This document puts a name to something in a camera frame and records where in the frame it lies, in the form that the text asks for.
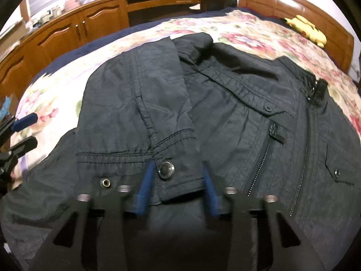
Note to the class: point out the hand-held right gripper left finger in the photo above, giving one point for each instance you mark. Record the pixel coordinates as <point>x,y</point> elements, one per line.
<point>145,192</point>

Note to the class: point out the floral blanket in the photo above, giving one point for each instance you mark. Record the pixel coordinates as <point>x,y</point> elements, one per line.
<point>146,31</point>

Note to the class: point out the dark grey shorts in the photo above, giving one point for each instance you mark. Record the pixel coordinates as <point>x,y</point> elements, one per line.
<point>225,118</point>

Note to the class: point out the wooden bed headboard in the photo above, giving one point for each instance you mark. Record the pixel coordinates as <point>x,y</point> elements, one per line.
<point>282,2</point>

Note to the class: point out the wooden desk cabinet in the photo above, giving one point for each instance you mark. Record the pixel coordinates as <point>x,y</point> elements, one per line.
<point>98,19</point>

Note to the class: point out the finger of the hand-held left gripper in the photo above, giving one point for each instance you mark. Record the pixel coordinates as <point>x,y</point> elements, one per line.
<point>25,122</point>
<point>26,145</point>

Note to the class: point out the yellow plush toy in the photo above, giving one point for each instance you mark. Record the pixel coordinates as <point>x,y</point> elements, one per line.
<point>307,29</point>

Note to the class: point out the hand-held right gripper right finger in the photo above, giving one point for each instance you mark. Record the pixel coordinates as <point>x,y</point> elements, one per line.
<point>210,192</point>

